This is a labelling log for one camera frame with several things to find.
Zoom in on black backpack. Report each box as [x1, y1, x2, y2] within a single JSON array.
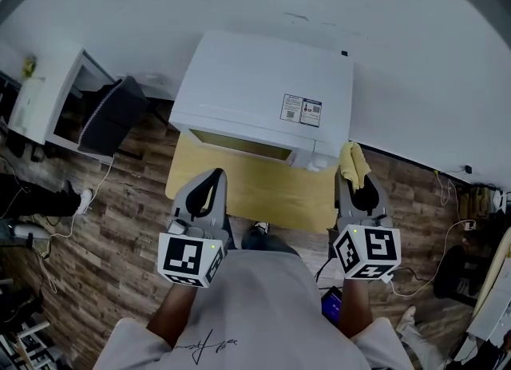
[[458, 332, 511, 370]]

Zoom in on short white cable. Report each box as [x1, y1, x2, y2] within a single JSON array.
[[434, 170, 460, 208]]

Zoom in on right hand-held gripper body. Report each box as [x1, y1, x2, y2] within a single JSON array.
[[333, 211, 402, 281]]

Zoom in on dark grey chair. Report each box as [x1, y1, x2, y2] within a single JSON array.
[[77, 75, 151, 157]]

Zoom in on person's white shirt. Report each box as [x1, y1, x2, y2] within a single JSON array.
[[93, 249, 412, 370]]

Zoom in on white grey floor device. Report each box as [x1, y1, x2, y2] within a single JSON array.
[[10, 220, 51, 260]]

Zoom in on white power cable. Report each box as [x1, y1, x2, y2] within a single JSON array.
[[389, 219, 476, 300]]

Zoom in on person's left forearm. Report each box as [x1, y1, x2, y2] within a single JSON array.
[[146, 283, 200, 348]]

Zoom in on white microwave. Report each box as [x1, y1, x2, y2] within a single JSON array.
[[168, 30, 355, 173]]

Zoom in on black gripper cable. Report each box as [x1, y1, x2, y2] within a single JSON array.
[[315, 256, 340, 284]]

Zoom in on round wooden table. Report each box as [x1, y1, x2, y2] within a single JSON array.
[[474, 226, 511, 321]]

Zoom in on long white cable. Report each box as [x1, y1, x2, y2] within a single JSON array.
[[31, 154, 117, 293]]

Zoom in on brown cardboard box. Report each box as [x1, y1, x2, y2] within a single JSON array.
[[458, 186, 498, 221]]

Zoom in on yellow cloth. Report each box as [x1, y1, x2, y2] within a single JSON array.
[[338, 141, 371, 193]]

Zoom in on black phone with purple screen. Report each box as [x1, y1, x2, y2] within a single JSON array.
[[321, 284, 344, 325]]

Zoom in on light wooden table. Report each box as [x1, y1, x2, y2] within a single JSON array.
[[164, 128, 340, 236]]

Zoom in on person's right forearm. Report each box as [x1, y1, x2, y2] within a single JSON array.
[[338, 276, 378, 340]]

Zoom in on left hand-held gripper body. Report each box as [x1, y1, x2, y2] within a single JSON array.
[[157, 216, 232, 288]]

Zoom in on white desk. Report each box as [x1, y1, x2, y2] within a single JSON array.
[[7, 47, 121, 164]]

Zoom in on person's grey trousers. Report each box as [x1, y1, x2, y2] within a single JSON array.
[[240, 227, 300, 257]]

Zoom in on black stool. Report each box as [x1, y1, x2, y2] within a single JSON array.
[[433, 244, 480, 308]]

